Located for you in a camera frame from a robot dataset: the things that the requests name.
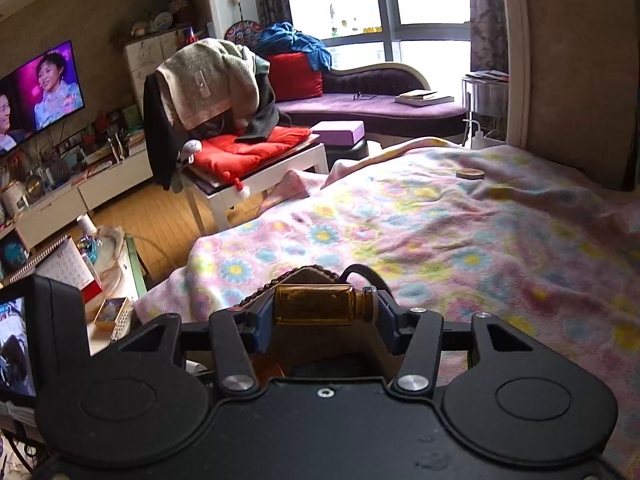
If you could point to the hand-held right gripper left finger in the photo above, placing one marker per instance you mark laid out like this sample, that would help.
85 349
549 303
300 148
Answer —
264 327

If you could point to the amber glass bottle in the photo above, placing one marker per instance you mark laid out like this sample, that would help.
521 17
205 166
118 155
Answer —
315 305

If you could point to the eyeglasses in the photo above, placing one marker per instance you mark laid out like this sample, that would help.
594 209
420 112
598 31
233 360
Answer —
362 95

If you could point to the white plush toy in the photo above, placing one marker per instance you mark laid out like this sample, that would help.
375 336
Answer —
191 150

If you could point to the white chair with red cushions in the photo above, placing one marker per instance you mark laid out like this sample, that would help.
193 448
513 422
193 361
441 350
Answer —
280 170

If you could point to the flat screen television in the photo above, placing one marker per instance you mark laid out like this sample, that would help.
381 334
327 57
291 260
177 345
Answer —
45 90

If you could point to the decorative plate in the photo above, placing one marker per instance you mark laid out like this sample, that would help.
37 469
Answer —
162 21

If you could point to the black stool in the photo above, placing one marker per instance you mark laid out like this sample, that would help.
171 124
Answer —
350 152

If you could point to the white television stand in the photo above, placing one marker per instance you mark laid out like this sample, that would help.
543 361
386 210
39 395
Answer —
75 200

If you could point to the purple yoga block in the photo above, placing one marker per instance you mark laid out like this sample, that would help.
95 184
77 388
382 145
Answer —
337 132

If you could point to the blue clothing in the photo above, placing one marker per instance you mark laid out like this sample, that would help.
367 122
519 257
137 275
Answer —
295 40

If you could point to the purple chaise sofa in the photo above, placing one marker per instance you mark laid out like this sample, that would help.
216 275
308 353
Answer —
380 110

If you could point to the grey remote control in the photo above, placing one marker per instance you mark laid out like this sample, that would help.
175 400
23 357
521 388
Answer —
122 325

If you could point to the red seat cushion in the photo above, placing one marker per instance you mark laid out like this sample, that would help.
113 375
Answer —
250 150

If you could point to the small patterned tin box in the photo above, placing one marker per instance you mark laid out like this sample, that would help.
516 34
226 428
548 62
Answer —
111 312

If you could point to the metal side table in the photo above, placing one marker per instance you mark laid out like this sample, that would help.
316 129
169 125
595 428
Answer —
485 100

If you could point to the dark grey garment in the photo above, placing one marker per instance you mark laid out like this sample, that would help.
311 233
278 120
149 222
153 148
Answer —
260 110

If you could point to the wicker basket with fabric lining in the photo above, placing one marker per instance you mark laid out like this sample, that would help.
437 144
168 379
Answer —
305 276

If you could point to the pink floral blanket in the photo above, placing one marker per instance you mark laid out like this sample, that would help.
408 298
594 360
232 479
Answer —
450 240

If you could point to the stacked books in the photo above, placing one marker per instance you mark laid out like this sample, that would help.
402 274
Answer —
422 98

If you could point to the magazine pile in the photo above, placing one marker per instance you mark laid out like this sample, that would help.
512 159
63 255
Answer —
485 76

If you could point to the white squeeze bottle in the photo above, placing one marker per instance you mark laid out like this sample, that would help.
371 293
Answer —
476 137

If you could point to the white drawer cabinet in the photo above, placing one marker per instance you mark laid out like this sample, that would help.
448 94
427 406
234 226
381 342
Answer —
145 65

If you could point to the desk calendar red base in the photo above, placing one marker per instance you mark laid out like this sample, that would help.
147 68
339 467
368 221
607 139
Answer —
55 265

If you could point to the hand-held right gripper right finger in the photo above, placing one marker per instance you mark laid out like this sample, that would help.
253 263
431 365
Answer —
387 327

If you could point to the pink cloth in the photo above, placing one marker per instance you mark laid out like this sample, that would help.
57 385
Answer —
297 185

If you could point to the black jacket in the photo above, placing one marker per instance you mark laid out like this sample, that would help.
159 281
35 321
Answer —
160 140

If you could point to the round patterned fan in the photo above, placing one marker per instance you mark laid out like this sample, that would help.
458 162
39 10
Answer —
242 32

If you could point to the beige towel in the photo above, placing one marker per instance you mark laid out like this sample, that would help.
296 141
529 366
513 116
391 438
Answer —
210 80

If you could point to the glass side table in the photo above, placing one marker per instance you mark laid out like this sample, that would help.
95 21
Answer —
134 270

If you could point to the red pillow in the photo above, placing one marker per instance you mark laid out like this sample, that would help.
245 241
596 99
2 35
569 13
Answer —
295 77

